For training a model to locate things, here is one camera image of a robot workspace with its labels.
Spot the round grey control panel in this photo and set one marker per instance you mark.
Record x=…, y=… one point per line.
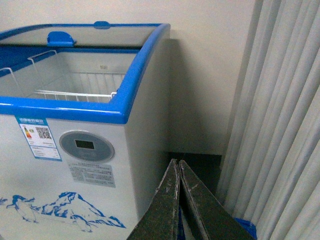
x=86, y=146

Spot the white wire freezer basket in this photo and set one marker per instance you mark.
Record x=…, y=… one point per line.
x=66, y=76

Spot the grey warning text label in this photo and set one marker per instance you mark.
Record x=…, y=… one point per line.
x=93, y=174

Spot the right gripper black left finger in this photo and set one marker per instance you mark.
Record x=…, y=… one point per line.
x=161, y=220

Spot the blue energy efficiency label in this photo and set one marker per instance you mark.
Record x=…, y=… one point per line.
x=39, y=138

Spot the sliding glass freezer lid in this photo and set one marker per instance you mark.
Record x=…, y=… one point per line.
x=79, y=37

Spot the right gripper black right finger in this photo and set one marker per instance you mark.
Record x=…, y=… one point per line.
x=205, y=216

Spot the blue plastic shopping basket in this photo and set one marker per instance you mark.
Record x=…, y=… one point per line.
x=184, y=231

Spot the white chest freezer blue rim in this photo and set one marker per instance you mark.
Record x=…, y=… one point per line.
x=83, y=128

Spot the white vertical blinds curtain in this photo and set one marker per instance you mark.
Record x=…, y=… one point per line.
x=271, y=169

